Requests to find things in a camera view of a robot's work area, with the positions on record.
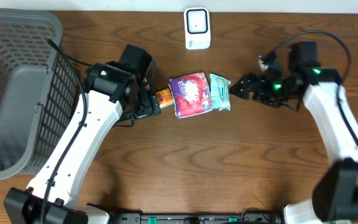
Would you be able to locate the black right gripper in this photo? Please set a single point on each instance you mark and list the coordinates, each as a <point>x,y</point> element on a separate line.
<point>261,80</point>

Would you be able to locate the purple red snack bag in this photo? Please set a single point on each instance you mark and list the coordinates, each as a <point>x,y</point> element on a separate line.
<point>191,95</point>

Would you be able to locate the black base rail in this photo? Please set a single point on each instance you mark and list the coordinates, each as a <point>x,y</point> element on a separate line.
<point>248,217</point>

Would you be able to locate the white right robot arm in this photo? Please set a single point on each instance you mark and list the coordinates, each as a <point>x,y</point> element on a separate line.
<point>335,198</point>

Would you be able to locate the grey plastic mesh basket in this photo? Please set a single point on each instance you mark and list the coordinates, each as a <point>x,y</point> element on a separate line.
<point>38,91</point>

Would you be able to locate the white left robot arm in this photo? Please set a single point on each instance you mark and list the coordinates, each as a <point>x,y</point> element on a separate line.
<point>114,92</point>

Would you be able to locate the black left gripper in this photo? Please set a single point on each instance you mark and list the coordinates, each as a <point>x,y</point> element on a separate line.
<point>151,104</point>

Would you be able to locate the green wet wipes packet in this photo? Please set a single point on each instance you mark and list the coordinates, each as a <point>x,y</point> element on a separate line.
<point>220,92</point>

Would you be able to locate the orange tissue packet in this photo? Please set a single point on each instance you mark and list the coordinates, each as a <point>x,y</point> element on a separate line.
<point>165,98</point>

